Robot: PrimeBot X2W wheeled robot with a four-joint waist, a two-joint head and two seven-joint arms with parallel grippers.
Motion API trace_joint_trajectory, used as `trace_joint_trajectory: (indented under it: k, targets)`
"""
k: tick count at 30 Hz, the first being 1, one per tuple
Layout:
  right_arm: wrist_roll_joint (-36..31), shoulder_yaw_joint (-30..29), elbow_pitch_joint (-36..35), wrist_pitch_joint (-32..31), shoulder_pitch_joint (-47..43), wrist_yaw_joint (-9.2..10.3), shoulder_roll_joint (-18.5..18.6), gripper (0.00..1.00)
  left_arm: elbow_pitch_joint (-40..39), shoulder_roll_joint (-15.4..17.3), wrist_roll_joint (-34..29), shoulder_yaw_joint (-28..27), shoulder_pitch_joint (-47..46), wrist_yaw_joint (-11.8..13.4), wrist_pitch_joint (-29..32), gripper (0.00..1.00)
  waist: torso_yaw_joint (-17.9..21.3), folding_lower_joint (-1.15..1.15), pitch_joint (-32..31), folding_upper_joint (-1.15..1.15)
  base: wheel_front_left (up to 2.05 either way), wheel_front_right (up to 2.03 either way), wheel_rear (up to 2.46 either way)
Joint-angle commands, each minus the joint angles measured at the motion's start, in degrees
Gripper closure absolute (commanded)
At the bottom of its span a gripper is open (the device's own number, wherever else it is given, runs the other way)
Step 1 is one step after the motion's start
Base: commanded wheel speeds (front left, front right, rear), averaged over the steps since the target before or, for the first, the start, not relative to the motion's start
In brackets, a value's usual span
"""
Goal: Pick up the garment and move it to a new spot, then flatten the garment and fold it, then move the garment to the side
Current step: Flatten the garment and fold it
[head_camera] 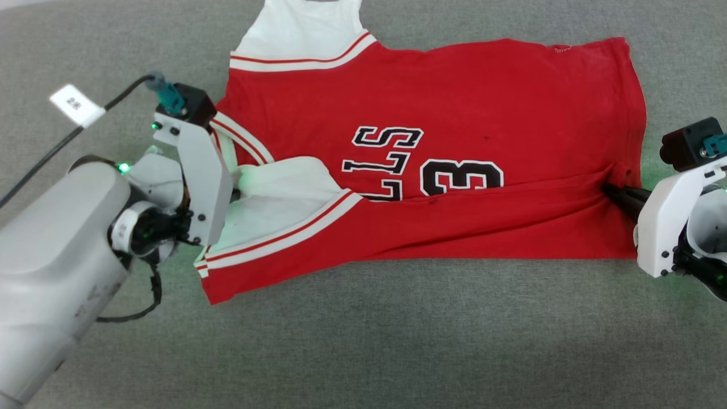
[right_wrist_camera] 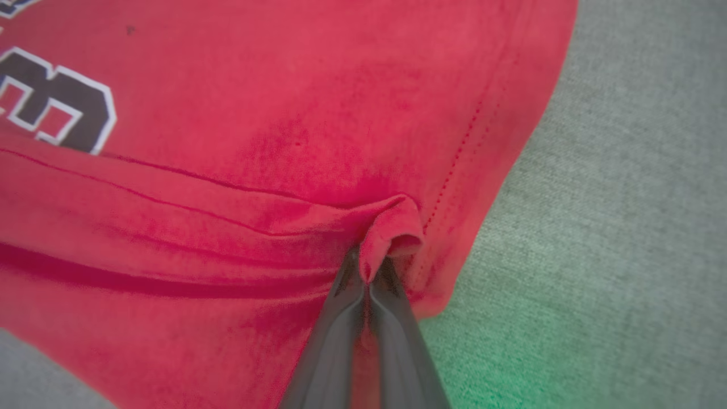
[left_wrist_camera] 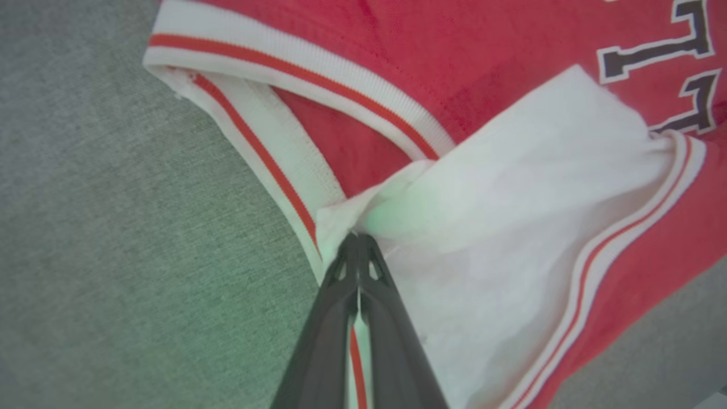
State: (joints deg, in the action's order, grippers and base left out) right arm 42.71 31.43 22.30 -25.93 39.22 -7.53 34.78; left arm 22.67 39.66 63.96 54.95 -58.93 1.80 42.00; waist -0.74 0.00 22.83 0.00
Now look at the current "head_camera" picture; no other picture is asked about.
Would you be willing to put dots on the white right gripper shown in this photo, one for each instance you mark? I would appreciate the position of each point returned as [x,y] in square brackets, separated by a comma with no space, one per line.
[710,233]

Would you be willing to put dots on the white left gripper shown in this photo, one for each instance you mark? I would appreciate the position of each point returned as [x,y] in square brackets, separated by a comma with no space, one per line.
[156,182]

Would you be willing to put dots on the red and white basketball jersey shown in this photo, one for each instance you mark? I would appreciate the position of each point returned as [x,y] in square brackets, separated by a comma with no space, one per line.
[443,102]

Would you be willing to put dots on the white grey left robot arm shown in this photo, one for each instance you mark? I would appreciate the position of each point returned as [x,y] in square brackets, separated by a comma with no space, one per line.
[51,267]

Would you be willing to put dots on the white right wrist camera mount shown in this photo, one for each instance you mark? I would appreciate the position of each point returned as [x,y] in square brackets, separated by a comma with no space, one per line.
[661,227]

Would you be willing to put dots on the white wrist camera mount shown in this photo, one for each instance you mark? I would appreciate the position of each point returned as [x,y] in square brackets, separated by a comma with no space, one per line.
[201,176]
[661,227]

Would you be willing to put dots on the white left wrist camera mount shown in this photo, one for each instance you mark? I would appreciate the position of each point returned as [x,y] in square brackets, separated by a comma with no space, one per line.
[201,176]

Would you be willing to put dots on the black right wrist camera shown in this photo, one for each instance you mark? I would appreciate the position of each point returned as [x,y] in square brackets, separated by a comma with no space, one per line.
[684,145]

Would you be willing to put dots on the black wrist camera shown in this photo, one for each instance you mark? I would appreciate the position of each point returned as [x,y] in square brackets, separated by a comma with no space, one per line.
[684,145]
[193,105]

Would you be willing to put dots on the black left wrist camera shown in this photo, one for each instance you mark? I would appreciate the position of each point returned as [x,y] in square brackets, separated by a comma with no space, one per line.
[193,105]

